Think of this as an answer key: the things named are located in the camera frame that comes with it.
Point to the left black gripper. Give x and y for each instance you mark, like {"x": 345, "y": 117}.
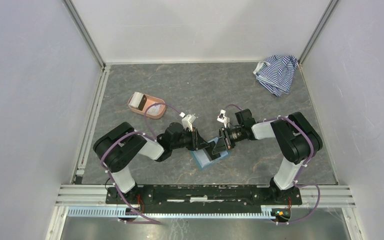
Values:
{"x": 197, "y": 141}

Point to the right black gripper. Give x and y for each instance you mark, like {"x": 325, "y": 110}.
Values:
{"x": 224, "y": 142}

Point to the teal card holder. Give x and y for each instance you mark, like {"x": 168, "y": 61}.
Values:
{"x": 204, "y": 157}

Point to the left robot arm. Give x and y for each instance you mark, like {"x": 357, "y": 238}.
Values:
{"x": 121, "y": 145}

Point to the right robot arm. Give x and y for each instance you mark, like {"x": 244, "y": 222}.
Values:
{"x": 296, "y": 138}

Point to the white VIP card in tray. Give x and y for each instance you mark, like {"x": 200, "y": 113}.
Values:
{"x": 156, "y": 111}

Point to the stack of credit cards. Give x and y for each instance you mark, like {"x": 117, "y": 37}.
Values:
{"x": 136, "y": 99}

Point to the pink oval tray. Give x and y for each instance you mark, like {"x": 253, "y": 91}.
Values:
{"x": 146, "y": 105}

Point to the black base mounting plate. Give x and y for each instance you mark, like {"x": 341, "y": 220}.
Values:
{"x": 204, "y": 199}

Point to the blue striped cloth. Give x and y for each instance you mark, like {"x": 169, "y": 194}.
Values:
{"x": 276, "y": 73}

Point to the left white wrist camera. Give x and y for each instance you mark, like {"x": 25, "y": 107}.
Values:
{"x": 187, "y": 121}

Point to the aluminium frame rail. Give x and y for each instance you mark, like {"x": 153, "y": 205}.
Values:
{"x": 327, "y": 213}

